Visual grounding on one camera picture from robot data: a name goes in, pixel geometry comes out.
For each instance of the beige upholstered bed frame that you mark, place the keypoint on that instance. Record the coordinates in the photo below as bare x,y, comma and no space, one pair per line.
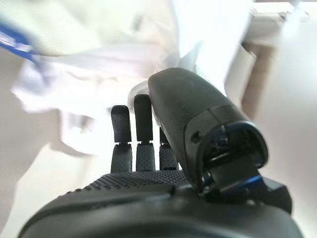
260,74

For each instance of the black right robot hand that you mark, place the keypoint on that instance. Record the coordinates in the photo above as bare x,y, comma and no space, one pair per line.
188,104

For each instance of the white garment with blue tag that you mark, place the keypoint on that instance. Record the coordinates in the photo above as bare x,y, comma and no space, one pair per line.
86,62

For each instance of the bed with beige cover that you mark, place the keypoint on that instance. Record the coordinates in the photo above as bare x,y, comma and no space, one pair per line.
24,186

